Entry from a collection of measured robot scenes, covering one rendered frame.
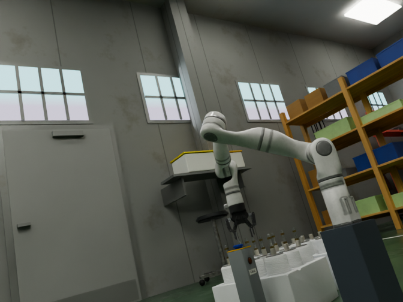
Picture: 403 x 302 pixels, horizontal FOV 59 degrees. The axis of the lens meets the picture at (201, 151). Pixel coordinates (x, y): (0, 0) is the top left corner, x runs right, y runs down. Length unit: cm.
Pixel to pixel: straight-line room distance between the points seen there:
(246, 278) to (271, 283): 14
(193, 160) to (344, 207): 314
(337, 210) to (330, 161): 18
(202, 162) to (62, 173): 164
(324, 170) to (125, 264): 328
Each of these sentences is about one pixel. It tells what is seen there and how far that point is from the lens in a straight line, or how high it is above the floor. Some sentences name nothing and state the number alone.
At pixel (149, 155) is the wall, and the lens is 483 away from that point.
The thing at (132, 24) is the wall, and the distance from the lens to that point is 589.
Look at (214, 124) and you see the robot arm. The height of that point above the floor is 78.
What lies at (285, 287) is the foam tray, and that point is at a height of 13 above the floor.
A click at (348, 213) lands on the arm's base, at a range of 136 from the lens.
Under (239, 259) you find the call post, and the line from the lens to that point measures 142.
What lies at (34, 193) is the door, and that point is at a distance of 424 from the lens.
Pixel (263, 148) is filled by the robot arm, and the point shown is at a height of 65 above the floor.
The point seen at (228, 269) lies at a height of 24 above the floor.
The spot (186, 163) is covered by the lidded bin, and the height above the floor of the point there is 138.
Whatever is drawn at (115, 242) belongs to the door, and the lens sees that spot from 432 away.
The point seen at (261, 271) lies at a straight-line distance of 161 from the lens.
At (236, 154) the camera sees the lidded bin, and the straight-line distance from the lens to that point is 479.
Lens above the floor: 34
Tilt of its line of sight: 15 degrees up
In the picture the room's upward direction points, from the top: 15 degrees counter-clockwise
